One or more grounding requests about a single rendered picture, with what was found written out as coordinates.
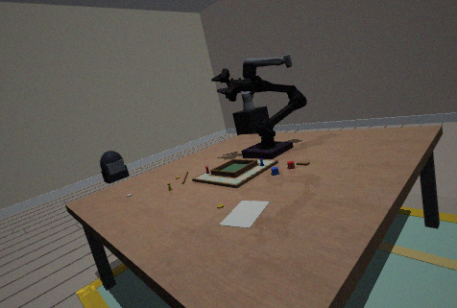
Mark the blue die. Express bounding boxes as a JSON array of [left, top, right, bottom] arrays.
[[271, 167, 279, 176]]

